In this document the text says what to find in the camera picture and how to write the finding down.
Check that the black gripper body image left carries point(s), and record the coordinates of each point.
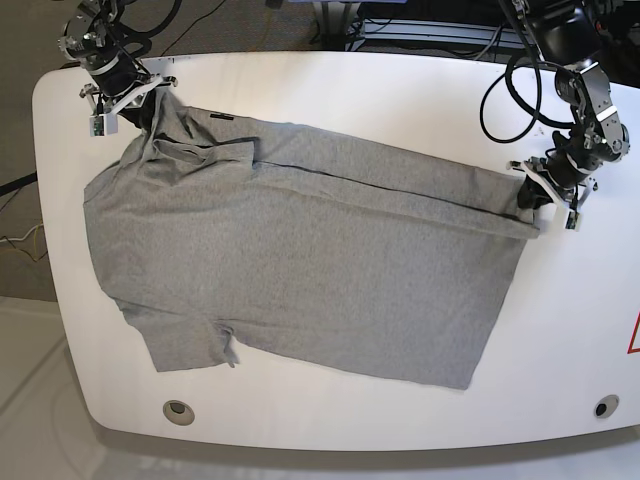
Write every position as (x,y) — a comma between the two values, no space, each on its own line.
(117,76)

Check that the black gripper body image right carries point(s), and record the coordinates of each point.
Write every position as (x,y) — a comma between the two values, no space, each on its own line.
(567,168)

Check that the grey T-shirt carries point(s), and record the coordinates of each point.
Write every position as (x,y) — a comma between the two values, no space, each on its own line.
(213,229)

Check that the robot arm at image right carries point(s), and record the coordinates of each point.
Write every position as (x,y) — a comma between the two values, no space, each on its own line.
(566,38)

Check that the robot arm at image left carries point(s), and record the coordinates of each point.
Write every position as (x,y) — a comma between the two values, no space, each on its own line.
(97,40)

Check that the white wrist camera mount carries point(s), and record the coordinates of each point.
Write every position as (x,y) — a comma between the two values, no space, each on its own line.
(569,203)
(105,110)

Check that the aluminium extrusion frame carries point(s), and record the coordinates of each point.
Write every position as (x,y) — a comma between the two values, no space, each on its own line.
(437,32)

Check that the grey table cable grommet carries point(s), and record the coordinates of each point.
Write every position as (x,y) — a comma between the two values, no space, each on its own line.
(606,406)

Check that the beige table cable grommet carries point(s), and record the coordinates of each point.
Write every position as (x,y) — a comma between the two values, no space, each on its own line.
(178,413)

